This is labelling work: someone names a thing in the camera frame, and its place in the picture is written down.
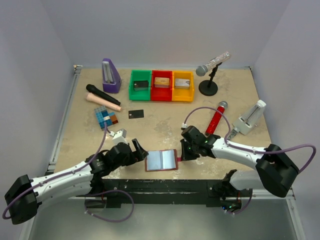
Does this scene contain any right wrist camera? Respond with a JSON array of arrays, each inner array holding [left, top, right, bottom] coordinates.
[[181, 123, 188, 130]]

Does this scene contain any gold card stack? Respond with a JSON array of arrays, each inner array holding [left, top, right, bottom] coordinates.
[[154, 77, 170, 88]]

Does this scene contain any pink microphone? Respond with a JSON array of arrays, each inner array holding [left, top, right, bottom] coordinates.
[[85, 92, 122, 112]]

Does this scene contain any white metronome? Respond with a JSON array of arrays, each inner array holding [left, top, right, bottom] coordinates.
[[232, 100, 266, 135]]

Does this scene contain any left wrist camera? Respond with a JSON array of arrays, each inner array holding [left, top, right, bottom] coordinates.
[[110, 128, 128, 145]]

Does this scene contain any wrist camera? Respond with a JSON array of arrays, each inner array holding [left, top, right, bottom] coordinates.
[[110, 128, 128, 145], [181, 123, 188, 130]]

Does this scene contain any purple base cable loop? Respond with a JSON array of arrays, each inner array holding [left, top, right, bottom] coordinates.
[[84, 186, 136, 222]]

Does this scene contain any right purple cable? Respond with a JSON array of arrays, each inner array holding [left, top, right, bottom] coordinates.
[[182, 106, 317, 173]]

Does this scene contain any green plastic bin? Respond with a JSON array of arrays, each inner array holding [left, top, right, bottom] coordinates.
[[128, 69, 152, 101]]

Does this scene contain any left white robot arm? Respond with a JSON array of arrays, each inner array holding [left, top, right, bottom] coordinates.
[[2, 139, 148, 225]]

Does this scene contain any silver card stack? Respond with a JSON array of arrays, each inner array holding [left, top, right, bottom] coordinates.
[[174, 78, 191, 90]]

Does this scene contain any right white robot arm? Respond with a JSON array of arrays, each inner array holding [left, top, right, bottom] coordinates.
[[181, 126, 299, 198]]

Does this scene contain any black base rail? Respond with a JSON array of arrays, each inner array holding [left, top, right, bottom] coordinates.
[[74, 178, 253, 209]]

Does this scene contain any black credit card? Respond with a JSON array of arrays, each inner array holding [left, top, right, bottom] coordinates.
[[128, 109, 144, 119]]

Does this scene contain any blue building block stack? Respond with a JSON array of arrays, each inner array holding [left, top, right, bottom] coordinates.
[[94, 106, 119, 130]]

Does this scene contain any red leather card holder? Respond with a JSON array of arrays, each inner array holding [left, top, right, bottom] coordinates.
[[144, 149, 179, 172]]

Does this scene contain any yellow plastic bin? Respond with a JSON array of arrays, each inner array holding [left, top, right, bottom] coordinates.
[[172, 70, 195, 103]]

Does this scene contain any purple metronome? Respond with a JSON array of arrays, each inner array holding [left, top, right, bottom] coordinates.
[[101, 58, 122, 94]]

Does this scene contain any black microphone stand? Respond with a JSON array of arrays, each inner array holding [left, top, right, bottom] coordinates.
[[198, 63, 222, 96]]

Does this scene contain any grey plastic strut piece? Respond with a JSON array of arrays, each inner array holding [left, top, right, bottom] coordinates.
[[227, 127, 240, 141]]

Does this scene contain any black card stack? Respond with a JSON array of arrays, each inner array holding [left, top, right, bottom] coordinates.
[[133, 80, 149, 92]]

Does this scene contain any black microphone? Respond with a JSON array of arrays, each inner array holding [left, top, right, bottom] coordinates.
[[86, 84, 121, 106]]

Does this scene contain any red plastic bin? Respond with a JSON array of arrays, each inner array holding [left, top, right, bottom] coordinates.
[[150, 70, 173, 102]]

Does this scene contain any red glitter microphone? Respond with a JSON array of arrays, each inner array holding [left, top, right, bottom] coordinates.
[[205, 101, 228, 136]]

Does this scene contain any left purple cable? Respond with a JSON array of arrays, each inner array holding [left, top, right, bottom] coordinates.
[[2, 121, 116, 220]]

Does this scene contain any silver glitter microphone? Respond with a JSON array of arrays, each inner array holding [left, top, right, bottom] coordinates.
[[195, 51, 231, 77]]

